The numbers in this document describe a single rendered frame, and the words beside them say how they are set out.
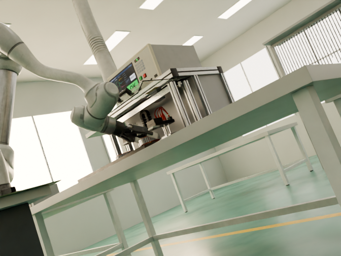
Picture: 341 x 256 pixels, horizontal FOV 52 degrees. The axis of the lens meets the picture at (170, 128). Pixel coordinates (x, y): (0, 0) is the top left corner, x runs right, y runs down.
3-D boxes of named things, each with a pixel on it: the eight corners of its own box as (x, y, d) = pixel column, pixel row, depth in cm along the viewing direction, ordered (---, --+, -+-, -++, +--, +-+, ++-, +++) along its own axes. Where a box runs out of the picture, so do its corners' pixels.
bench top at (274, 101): (312, 81, 93) (305, 64, 93) (25, 218, 245) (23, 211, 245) (398, 69, 164) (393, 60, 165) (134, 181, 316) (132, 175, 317)
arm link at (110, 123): (100, 118, 174) (111, 122, 176) (97, 134, 170) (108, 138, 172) (107, 112, 167) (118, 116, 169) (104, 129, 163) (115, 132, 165)
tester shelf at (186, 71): (173, 76, 176) (170, 68, 176) (105, 123, 223) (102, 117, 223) (224, 72, 207) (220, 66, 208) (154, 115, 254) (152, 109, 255)
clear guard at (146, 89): (137, 93, 158) (133, 81, 159) (110, 113, 174) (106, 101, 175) (185, 88, 181) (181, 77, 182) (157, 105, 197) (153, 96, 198)
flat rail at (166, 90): (172, 89, 177) (170, 84, 177) (109, 130, 219) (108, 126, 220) (174, 89, 178) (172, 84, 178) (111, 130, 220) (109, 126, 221)
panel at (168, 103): (211, 127, 183) (191, 75, 187) (139, 162, 228) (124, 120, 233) (212, 127, 184) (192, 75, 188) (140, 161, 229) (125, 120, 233)
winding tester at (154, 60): (160, 77, 186) (147, 43, 189) (117, 108, 216) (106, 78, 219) (205, 74, 214) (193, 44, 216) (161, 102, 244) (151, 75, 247)
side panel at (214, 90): (215, 130, 183) (193, 74, 187) (211, 132, 185) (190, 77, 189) (244, 123, 203) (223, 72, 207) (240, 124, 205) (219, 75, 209)
